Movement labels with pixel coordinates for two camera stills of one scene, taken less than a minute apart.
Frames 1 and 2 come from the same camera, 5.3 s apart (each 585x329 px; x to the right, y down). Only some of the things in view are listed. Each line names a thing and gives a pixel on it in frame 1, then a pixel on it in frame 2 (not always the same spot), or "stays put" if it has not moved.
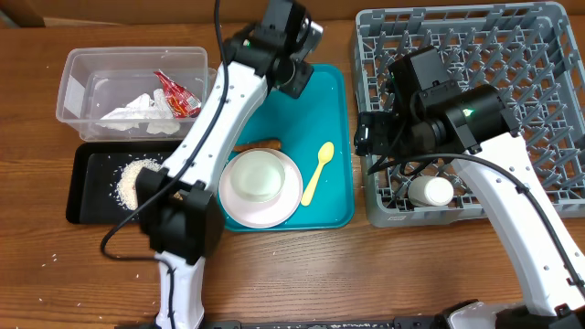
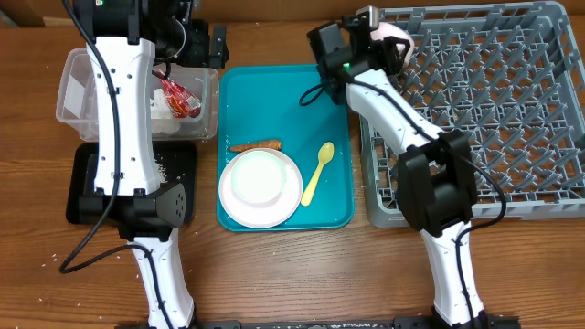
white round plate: [266, 214] stays put
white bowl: [258, 176] stays put
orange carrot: [270, 143] stays put
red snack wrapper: [184, 103] stays put
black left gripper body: [296, 79] -> [189, 46]
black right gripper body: [393, 136] -> [386, 60]
